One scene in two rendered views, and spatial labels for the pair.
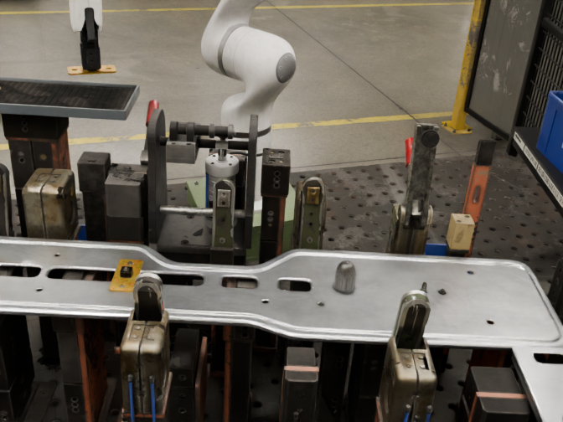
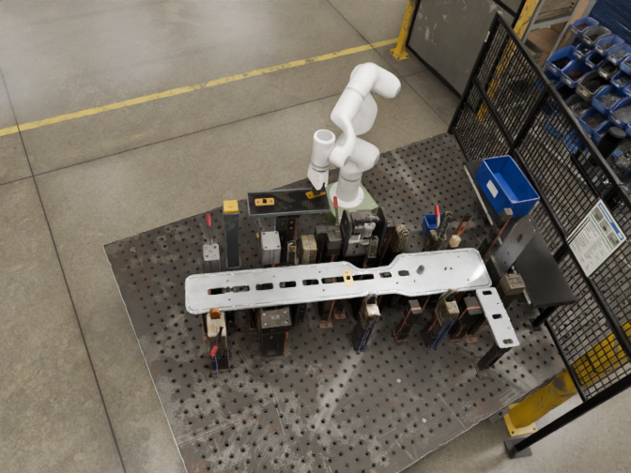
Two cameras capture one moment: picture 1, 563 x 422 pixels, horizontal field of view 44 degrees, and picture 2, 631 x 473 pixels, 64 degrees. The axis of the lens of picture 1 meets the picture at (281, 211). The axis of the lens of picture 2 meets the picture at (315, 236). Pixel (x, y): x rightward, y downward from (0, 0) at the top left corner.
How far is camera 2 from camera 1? 1.47 m
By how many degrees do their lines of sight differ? 26
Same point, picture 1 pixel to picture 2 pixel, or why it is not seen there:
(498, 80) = (428, 34)
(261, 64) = (368, 161)
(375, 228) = (398, 197)
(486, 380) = (469, 302)
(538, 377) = (484, 300)
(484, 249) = (445, 205)
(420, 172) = (443, 225)
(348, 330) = (426, 291)
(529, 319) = (480, 276)
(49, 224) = (310, 258)
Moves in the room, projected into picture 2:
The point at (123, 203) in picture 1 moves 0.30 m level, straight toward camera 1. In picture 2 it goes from (334, 245) to (363, 299)
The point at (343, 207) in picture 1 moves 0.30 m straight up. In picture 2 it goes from (380, 185) to (392, 148)
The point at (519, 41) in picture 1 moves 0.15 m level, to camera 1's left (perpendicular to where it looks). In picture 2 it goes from (443, 14) to (427, 13)
